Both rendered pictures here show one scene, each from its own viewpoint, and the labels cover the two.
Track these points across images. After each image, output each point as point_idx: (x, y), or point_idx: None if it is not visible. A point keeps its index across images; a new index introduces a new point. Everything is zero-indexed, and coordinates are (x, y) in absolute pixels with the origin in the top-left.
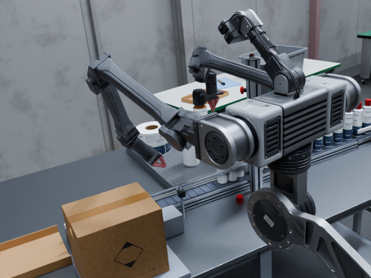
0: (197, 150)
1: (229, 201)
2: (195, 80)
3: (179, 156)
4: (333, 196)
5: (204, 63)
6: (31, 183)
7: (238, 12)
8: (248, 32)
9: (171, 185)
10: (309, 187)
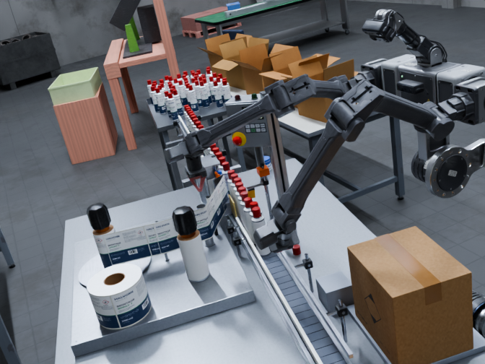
0: (478, 115)
1: (292, 259)
2: (201, 153)
3: (169, 287)
4: (312, 203)
5: (315, 89)
6: None
7: (390, 11)
8: (400, 25)
9: (250, 290)
10: None
